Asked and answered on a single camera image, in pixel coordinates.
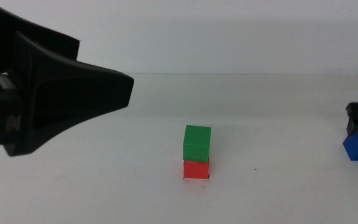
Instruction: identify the green cube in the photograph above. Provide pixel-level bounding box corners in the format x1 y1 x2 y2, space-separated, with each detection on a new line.
182 124 212 163

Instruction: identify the red cube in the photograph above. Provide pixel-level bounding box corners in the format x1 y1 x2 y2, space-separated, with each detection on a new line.
183 159 210 180

